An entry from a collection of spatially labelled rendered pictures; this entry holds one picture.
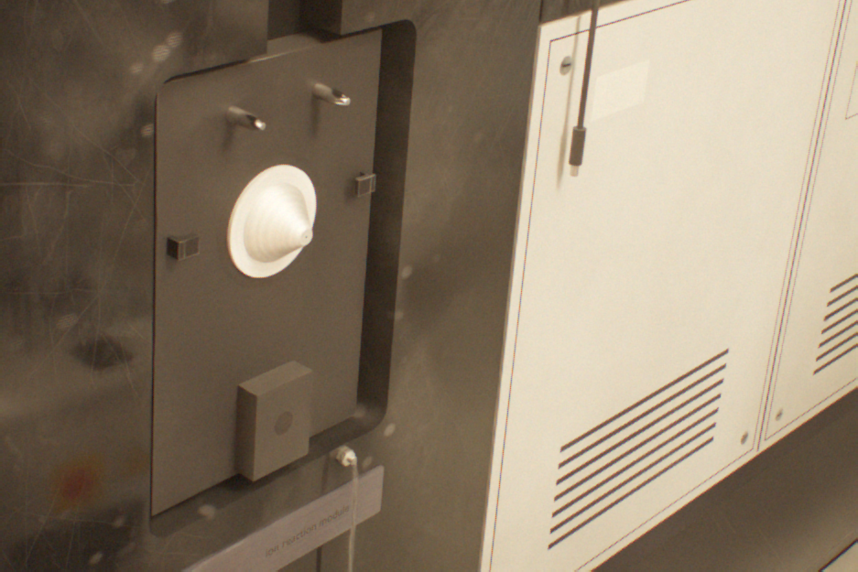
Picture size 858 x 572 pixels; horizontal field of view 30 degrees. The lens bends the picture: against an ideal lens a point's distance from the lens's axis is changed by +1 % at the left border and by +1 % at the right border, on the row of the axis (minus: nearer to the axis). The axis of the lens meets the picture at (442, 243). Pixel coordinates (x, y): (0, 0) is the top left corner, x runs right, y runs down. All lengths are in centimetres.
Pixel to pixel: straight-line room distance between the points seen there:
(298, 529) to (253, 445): 9
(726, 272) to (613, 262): 18
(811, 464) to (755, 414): 19
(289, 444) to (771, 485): 75
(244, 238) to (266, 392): 9
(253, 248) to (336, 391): 14
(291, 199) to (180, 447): 15
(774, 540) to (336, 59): 78
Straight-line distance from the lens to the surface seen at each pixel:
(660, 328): 123
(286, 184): 85
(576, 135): 102
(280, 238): 84
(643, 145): 112
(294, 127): 85
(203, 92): 79
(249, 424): 89
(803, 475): 160
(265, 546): 95
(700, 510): 150
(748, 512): 153
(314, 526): 97
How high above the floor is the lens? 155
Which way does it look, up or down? 25 degrees down
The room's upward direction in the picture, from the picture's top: 5 degrees clockwise
